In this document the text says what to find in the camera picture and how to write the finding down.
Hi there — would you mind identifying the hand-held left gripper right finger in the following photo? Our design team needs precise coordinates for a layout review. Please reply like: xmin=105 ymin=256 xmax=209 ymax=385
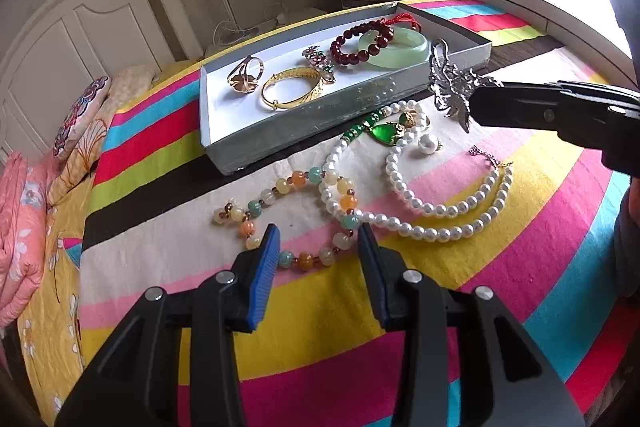
xmin=356 ymin=222 xmax=586 ymax=427

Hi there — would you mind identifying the multicoloured stone bead necklace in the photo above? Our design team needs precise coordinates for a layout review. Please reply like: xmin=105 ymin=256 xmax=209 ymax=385
xmin=211 ymin=167 xmax=362 ymax=272

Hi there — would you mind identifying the grey cardboard box tray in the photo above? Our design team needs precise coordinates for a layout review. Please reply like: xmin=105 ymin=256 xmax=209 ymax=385
xmin=199 ymin=1 xmax=493 ymax=175

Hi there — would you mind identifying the gold bangle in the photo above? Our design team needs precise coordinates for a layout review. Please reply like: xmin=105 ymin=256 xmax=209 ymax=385
xmin=261 ymin=67 xmax=327 ymax=111

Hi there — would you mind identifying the green pendant necklace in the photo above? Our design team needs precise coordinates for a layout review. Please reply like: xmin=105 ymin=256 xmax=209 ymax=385
xmin=341 ymin=103 xmax=431 ymax=148

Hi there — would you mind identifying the cream dotted pillow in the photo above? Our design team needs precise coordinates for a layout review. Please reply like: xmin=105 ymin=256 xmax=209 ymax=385
xmin=107 ymin=64 xmax=162 ymax=112

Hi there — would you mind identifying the white headboard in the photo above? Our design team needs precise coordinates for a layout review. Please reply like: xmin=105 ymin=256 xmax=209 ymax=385
xmin=0 ymin=0 xmax=203 ymax=158

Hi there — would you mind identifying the small multicoloured brooch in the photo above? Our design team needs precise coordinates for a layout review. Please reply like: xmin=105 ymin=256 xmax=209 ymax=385
xmin=301 ymin=46 xmax=337 ymax=84

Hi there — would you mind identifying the gold flower ring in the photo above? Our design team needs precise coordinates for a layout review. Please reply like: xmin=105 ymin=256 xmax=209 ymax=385
xmin=227 ymin=56 xmax=265 ymax=94

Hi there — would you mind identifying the silver brooch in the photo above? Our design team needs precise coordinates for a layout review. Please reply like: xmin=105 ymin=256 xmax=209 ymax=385
xmin=428 ymin=39 xmax=503 ymax=134

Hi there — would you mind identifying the white pearl necklace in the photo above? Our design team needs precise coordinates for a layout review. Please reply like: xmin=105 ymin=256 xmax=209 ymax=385
xmin=320 ymin=99 xmax=515 ymax=243

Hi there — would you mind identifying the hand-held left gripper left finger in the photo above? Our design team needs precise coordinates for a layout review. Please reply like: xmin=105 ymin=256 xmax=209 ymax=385
xmin=55 ymin=223 xmax=281 ymax=427

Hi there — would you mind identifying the pearl earring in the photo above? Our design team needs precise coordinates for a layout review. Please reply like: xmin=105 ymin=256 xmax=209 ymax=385
xmin=417 ymin=134 xmax=445 ymax=156

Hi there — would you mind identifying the embroidered pillow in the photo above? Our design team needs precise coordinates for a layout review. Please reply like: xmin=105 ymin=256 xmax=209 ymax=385
xmin=51 ymin=76 xmax=111 ymax=160

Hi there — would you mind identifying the green jade bangle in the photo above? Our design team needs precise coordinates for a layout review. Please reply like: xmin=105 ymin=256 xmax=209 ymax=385
xmin=357 ymin=31 xmax=430 ymax=68

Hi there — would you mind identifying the yellow floral bedsheet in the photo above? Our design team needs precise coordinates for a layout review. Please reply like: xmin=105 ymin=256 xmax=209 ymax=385
xmin=17 ymin=172 xmax=101 ymax=425

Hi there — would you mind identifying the white nightstand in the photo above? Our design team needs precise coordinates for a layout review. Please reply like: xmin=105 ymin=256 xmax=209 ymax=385
xmin=205 ymin=7 xmax=326 ymax=58

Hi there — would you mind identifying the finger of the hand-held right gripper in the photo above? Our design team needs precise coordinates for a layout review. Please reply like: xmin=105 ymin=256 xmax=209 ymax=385
xmin=502 ymin=79 xmax=640 ymax=108
xmin=471 ymin=86 xmax=616 ymax=142

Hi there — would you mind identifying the orange floral pillow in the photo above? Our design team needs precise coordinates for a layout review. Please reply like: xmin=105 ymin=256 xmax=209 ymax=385
xmin=47 ymin=114 xmax=108 ymax=205

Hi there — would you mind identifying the dark red bead bracelet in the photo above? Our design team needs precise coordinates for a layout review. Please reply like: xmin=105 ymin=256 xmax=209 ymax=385
xmin=330 ymin=13 xmax=423 ymax=64

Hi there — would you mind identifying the pink floral quilt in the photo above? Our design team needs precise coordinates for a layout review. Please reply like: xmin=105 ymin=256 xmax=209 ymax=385
xmin=0 ymin=152 xmax=61 ymax=328

